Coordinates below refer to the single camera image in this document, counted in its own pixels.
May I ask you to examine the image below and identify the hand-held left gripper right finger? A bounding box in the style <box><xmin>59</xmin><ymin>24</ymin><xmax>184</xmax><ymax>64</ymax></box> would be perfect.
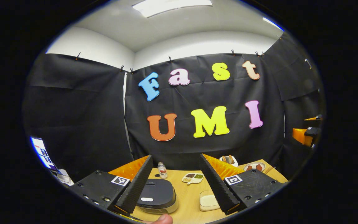
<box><xmin>199</xmin><ymin>153</ymin><xmax>284</xmax><ymax>216</ymax></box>

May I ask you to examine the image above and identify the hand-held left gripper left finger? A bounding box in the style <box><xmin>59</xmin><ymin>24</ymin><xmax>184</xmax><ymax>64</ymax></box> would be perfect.
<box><xmin>69</xmin><ymin>155</ymin><xmax>154</xmax><ymax>217</ymax></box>

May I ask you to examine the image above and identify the clear box of rice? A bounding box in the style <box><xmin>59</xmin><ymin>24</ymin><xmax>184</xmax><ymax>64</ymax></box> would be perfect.
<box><xmin>199</xmin><ymin>190</ymin><xmax>220</xmax><ymax>212</ymax></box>

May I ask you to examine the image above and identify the black rice cooker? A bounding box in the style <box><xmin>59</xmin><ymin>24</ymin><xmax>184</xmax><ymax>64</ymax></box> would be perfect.
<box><xmin>136</xmin><ymin>178</ymin><xmax>179</xmax><ymax>214</ymax></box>

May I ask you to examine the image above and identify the white divided dish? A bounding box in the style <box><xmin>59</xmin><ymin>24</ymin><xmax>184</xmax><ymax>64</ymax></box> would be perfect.
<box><xmin>181</xmin><ymin>173</ymin><xmax>204</xmax><ymax>185</ymax></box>

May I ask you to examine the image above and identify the small clear bottle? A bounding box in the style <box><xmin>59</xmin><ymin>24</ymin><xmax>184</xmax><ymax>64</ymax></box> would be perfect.
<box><xmin>157</xmin><ymin>162</ymin><xmax>168</xmax><ymax>179</ymax></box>

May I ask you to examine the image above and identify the white toaster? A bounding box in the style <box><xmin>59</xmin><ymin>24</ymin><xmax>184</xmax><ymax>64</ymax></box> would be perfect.
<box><xmin>219</xmin><ymin>155</ymin><xmax>239</xmax><ymax>167</ymax></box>

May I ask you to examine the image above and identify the small round plate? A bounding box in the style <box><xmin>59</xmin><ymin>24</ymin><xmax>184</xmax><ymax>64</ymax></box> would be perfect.
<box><xmin>243</xmin><ymin>162</ymin><xmax>266</xmax><ymax>172</ymax></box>

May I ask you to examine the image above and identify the white side table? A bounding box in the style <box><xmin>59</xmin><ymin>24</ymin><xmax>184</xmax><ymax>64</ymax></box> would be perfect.
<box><xmin>56</xmin><ymin>170</ymin><xmax>74</xmax><ymax>186</ymax></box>

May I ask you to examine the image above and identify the black backdrop cloth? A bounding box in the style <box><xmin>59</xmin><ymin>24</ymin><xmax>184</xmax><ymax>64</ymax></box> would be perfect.
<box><xmin>22</xmin><ymin>31</ymin><xmax>326</xmax><ymax>182</ymax></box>

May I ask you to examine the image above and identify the computer monitor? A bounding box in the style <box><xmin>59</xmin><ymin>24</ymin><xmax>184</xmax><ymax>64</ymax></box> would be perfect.
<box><xmin>30</xmin><ymin>136</ymin><xmax>62</xmax><ymax>172</ymax></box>

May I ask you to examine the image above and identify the ceiling light panel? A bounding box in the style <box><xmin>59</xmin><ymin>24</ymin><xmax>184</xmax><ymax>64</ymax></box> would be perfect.
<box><xmin>262</xmin><ymin>17</ymin><xmax>283</xmax><ymax>31</ymax></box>
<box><xmin>132</xmin><ymin>0</ymin><xmax>213</xmax><ymax>18</ymax></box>

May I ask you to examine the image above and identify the row of black cloth clips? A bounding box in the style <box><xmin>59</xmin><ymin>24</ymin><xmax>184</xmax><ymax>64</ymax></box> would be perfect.
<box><xmin>75</xmin><ymin>49</ymin><xmax>265</xmax><ymax>74</ymax></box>

